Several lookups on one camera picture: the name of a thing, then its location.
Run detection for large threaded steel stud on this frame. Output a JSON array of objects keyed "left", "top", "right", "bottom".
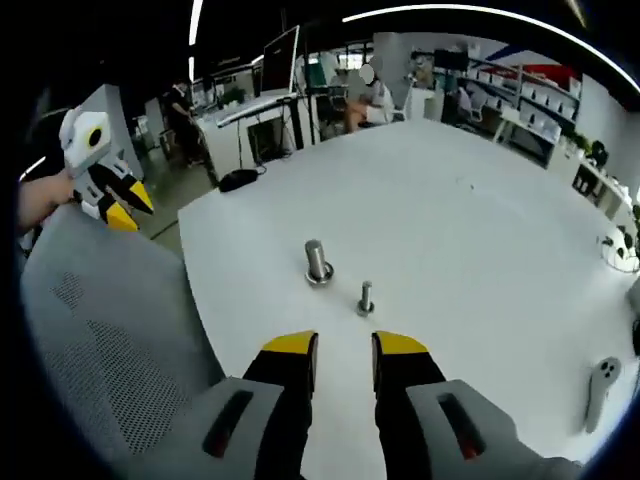
[{"left": 303, "top": 238, "right": 332, "bottom": 289}]

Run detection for white standing desk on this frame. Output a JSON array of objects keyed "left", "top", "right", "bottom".
[{"left": 195, "top": 93, "right": 302, "bottom": 174}]

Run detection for white handheld controller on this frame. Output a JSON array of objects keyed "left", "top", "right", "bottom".
[{"left": 584, "top": 355, "right": 623, "bottom": 434}]

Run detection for black bag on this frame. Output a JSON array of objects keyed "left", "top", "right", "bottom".
[{"left": 218, "top": 169, "right": 260, "bottom": 194}]

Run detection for white storage shelves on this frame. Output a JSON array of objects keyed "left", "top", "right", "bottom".
[{"left": 463, "top": 43, "right": 585, "bottom": 157}]

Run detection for small threaded steel stud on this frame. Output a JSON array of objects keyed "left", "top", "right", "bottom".
[{"left": 355, "top": 280, "right": 376, "bottom": 318}]

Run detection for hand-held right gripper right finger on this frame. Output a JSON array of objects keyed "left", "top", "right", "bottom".
[{"left": 371, "top": 330, "right": 585, "bottom": 480}]

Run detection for large monitor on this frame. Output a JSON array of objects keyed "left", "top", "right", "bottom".
[{"left": 260, "top": 25, "right": 302, "bottom": 97}]

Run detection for large dark washer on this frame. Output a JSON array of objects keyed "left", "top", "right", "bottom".
[
  {"left": 304, "top": 261, "right": 336, "bottom": 282},
  {"left": 303, "top": 267, "right": 334, "bottom": 287}
]

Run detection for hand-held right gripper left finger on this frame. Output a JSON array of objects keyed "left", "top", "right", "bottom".
[{"left": 127, "top": 329, "right": 320, "bottom": 480}]

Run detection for potted green plant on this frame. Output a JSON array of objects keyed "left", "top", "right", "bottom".
[{"left": 613, "top": 202, "right": 640, "bottom": 274}]

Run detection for ceiling light strip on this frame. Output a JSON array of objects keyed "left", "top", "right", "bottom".
[{"left": 341, "top": 4, "right": 640, "bottom": 94}]

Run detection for grey mesh office chair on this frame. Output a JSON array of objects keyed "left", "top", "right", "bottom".
[{"left": 19, "top": 203, "right": 227, "bottom": 474}]

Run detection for person's left hand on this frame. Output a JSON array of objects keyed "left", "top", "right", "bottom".
[{"left": 18, "top": 168, "right": 77, "bottom": 232}]

